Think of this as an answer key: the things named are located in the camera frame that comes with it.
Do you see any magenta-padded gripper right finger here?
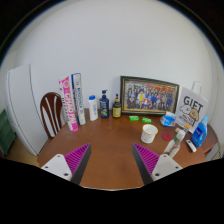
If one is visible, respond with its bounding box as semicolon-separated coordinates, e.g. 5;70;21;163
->
132;143;184;185

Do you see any white remote control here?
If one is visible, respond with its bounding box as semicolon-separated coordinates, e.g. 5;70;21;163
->
185;139;198;153

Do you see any brown wooden chair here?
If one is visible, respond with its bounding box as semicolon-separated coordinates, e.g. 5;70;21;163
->
39;92;66;139

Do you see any white bottle with blue cap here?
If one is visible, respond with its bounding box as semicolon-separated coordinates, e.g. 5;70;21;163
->
88;95;99;122

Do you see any framed group picture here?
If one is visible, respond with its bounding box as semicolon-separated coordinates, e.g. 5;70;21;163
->
119;75;180;117

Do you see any blue detergent bottle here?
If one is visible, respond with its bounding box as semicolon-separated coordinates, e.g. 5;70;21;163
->
190;115;210;148

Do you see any white cup with yellow rim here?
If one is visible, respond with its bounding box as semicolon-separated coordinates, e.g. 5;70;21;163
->
140;123;159;145

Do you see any dark bottle with yellow label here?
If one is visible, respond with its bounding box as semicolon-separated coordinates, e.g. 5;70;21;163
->
112;93;122;119

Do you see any white printed tube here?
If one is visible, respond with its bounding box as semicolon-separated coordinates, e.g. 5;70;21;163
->
70;72;87;126

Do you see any blue tissue pack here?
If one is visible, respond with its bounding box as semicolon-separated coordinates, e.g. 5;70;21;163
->
159;111;177;128

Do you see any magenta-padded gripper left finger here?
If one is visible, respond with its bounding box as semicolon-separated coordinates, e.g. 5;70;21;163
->
40;143;92;185

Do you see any white printed paper gift bag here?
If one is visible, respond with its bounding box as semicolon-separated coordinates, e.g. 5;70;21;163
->
174;80;209;134

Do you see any pink printed tube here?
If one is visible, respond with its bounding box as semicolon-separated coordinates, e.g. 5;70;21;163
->
58;75;80;133

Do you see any clear bottle with white cap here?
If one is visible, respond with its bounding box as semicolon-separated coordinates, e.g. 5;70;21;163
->
163;129;187;159

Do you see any flat round red coaster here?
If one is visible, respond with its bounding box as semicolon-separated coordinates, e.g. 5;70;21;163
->
161;132;173;142

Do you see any dark blue pump bottle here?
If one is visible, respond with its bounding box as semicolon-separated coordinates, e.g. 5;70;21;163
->
99;89;111;119

